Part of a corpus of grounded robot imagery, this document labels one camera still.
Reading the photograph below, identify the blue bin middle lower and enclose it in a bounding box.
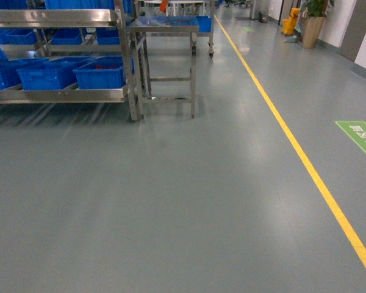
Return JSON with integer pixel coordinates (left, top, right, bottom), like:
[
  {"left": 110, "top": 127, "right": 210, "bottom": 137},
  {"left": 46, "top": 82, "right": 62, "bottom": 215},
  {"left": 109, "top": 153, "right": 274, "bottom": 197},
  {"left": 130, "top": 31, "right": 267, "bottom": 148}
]
[{"left": 16, "top": 56, "right": 95, "bottom": 90}]

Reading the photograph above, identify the blue bin left lower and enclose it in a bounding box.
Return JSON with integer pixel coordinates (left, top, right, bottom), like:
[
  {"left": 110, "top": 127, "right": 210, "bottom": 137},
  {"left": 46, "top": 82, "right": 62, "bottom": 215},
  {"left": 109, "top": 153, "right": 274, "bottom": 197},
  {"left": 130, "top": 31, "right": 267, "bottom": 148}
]
[{"left": 0, "top": 58, "right": 48, "bottom": 90}]

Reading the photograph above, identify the tall beige plant pot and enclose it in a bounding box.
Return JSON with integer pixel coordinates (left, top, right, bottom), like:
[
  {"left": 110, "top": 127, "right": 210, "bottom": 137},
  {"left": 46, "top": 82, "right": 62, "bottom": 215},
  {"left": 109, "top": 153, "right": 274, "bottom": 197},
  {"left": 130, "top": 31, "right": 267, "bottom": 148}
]
[{"left": 302, "top": 17, "right": 326, "bottom": 49}]

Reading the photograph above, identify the blue bin on far cart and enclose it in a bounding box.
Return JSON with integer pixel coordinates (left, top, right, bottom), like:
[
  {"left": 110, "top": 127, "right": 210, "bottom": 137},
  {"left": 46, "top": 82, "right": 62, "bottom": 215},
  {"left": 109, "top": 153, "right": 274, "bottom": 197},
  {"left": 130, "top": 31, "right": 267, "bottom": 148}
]
[{"left": 196, "top": 16, "right": 212, "bottom": 33}]

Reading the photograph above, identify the steel flow rack shelf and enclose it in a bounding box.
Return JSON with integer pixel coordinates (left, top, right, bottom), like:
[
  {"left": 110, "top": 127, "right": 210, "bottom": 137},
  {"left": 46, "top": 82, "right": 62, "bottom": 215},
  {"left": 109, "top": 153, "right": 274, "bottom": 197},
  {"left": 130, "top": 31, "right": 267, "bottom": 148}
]
[{"left": 0, "top": 1, "right": 140, "bottom": 121}]

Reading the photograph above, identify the green potted plant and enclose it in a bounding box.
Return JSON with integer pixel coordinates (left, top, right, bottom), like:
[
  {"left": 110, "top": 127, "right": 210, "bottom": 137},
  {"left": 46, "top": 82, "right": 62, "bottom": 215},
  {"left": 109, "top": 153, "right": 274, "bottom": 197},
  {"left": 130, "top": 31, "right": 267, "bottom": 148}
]
[{"left": 300, "top": 0, "right": 335, "bottom": 18}]

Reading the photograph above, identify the blue bin with red parts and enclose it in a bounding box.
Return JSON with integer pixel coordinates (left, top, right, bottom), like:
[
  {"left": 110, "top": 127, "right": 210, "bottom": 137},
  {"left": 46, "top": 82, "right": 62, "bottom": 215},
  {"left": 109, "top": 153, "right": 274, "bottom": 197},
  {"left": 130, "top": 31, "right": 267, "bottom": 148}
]
[{"left": 73, "top": 56, "right": 126, "bottom": 90}]

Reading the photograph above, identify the yellow mop bucket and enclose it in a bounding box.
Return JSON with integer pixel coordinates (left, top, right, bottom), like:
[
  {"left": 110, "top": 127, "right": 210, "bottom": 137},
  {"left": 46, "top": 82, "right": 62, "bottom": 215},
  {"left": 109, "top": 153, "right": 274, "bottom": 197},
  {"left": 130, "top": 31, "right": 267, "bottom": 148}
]
[{"left": 282, "top": 8, "right": 300, "bottom": 36}]

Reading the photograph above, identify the steel side table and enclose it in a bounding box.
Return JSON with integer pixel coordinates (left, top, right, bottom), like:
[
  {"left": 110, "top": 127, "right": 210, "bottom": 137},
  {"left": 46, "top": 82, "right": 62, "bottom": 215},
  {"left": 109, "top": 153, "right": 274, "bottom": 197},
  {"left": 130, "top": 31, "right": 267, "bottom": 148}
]
[{"left": 129, "top": 16, "right": 199, "bottom": 118}]

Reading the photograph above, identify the far steel cart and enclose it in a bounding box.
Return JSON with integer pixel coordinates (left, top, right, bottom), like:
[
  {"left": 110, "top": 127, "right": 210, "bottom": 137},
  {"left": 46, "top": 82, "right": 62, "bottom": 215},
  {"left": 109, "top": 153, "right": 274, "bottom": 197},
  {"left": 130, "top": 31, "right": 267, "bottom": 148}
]
[{"left": 134, "top": 1, "right": 217, "bottom": 59}]

